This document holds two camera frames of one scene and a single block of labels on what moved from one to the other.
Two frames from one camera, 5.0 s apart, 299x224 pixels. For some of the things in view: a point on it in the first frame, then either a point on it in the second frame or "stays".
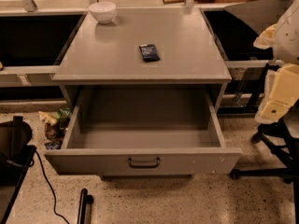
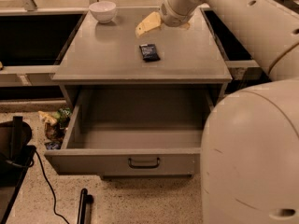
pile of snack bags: [55, 125] stays
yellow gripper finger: [266, 37] to [175, 11]
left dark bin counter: [34, 43] stays
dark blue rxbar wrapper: [149, 52] stays
